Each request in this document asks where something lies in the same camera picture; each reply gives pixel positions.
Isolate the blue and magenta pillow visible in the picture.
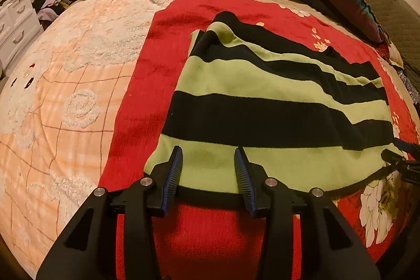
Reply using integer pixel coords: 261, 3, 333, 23
308, 0, 387, 44

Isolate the white drawer unit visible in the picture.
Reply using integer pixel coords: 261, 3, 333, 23
0, 0, 44, 72

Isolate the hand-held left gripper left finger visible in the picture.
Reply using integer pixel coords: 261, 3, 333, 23
36, 145, 184, 280

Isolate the red floral blanket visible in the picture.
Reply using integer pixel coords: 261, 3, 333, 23
98, 0, 420, 280

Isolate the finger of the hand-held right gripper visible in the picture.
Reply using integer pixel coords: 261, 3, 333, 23
381, 149, 420, 185
392, 140, 420, 156

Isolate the peach plaid fluffy blanket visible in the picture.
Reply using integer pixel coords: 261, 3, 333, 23
0, 0, 212, 271

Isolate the patterned dark cloth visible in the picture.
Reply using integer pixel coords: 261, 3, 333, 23
376, 37, 420, 100

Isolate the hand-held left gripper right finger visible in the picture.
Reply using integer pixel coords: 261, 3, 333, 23
234, 146, 381, 280

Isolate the green black striped frog sweater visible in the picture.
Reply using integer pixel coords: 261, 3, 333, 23
144, 12, 407, 202

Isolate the grey quilted headboard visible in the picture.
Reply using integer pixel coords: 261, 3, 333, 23
319, 0, 420, 71

